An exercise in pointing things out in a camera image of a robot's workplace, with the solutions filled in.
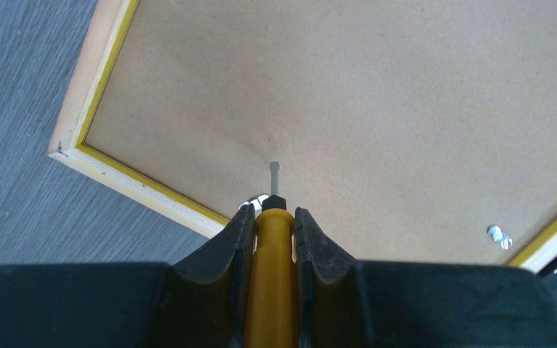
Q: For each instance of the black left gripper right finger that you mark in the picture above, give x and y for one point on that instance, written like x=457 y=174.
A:
x=345 y=302

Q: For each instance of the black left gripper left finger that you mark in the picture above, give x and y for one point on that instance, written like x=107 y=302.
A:
x=198 y=302

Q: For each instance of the orange handled screwdriver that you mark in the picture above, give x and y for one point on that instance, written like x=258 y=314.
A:
x=271 y=319

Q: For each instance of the yellow picture frame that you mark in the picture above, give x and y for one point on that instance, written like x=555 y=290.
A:
x=411 y=130

